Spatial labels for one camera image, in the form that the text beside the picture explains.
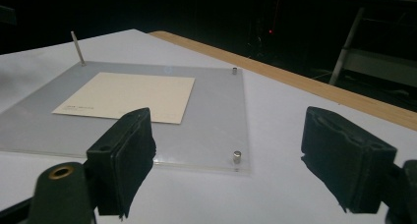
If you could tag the clear acrylic frame plate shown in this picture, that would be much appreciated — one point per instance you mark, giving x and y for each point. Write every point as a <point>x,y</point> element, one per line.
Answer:
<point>209,119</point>

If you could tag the cream paper card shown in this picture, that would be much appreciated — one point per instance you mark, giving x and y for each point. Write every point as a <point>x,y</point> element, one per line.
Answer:
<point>131,96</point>

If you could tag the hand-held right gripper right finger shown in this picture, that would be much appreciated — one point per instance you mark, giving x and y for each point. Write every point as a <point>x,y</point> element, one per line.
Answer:
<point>347,161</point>

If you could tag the grey metal stand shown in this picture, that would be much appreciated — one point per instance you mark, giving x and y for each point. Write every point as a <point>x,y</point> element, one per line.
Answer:
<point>367,60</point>

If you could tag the tall thin metal pin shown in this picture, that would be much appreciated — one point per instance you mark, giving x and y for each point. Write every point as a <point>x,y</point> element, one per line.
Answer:
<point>77,47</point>

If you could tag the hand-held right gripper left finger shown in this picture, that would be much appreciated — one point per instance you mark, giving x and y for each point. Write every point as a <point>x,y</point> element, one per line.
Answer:
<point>121,158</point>

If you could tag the short metal standoff cap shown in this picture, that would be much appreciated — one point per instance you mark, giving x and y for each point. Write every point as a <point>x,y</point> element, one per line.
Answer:
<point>234,70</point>
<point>236,157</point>

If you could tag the white table cover sheet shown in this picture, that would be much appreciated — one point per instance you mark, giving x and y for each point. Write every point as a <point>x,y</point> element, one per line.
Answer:
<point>282,125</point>

